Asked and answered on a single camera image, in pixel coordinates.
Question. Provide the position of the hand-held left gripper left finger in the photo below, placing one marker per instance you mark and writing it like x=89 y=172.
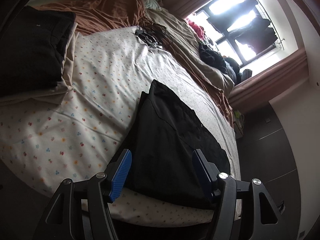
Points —
x=122 y=175

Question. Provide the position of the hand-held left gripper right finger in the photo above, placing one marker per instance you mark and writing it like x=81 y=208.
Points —
x=201 y=172

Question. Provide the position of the black shirt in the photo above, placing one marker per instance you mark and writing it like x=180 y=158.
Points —
x=170 y=155

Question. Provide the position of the black clothes pile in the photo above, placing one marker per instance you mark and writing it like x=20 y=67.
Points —
x=212 y=57

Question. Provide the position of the folded beige clothes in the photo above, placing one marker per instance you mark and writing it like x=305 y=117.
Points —
x=68 y=55

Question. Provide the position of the red clothes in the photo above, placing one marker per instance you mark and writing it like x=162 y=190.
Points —
x=197 y=28

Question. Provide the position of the folded black clothes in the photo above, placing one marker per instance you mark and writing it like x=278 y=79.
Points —
x=30 y=55

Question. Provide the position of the white nightstand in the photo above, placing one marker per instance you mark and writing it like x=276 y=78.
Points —
x=238 y=130

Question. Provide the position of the green white bag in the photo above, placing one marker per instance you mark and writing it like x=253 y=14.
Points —
x=238 y=116

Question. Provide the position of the floral white bed sheet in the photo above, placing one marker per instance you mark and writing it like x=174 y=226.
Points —
x=100 y=92

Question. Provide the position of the dark cushion pile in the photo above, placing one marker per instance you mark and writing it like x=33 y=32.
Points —
x=232 y=67

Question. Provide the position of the short dark hanging garment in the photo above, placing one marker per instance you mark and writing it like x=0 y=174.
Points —
x=260 y=42

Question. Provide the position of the beige duvet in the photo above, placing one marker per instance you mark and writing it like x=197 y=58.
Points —
x=175 y=27

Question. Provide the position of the long dark hanging garment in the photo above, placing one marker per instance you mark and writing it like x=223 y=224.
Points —
x=232 y=17

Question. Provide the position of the orange blanket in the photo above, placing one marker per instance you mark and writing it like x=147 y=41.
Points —
x=105 y=12

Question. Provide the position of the window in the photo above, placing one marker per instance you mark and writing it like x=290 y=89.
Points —
x=225 y=7

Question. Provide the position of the clothes rail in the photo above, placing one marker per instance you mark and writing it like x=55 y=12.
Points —
x=265 y=7

